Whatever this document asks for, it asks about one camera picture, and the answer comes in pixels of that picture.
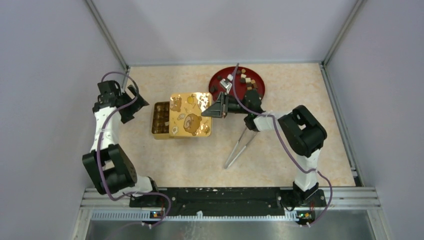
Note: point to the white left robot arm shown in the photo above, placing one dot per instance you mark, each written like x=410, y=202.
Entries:
x=107, y=165

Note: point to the steel serving tongs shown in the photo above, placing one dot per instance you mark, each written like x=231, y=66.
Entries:
x=245, y=139

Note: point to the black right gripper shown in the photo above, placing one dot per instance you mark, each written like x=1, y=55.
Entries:
x=219, y=109

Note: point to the gold box lid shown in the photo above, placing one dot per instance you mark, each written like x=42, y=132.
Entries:
x=185, y=115

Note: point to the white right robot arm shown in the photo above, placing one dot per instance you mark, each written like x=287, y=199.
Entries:
x=299, y=132

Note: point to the white cable duct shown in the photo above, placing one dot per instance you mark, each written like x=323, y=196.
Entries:
x=147, y=216

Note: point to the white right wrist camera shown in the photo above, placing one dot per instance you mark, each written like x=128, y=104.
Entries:
x=227, y=83

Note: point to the gold chocolate box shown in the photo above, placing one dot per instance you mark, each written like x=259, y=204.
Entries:
x=160, y=120

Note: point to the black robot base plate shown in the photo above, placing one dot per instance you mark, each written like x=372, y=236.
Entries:
x=229, y=201

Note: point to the red round tray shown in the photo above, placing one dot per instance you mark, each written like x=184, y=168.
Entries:
x=240, y=84

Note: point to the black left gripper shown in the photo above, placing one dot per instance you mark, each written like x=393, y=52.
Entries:
x=127, y=115

